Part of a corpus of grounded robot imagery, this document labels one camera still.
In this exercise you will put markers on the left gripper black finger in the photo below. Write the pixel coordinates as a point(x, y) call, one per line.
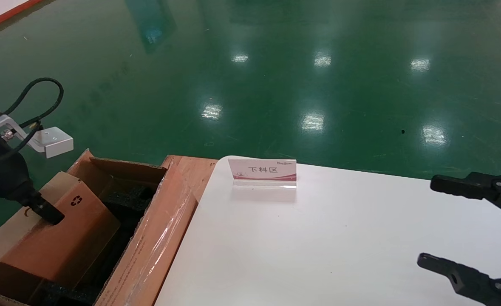
point(48, 210)

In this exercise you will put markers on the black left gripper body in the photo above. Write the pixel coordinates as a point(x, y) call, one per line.
point(1, 174)

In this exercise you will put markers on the small cardboard box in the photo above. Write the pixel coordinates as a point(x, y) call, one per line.
point(63, 244)

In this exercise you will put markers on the large cardboard box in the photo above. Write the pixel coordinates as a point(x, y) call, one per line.
point(161, 238)

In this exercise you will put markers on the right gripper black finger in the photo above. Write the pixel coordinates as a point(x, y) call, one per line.
point(454, 272)
point(462, 186)

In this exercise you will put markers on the black foam insert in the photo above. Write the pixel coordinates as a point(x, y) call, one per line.
point(127, 199)

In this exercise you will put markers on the acrylic sign with red print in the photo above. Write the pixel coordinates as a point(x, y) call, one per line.
point(263, 170)

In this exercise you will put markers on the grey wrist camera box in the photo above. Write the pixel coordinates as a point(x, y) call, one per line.
point(55, 142)

